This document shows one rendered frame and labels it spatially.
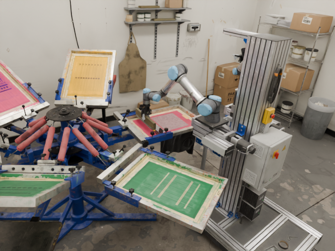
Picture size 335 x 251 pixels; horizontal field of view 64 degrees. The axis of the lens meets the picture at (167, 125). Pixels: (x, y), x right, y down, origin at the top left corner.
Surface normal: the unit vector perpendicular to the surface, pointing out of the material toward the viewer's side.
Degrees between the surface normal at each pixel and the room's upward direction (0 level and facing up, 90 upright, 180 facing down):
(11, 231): 0
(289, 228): 0
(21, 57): 90
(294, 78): 88
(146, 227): 0
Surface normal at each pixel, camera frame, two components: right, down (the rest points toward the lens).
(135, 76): 0.04, 0.44
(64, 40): 0.53, 0.44
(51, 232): 0.05, -0.87
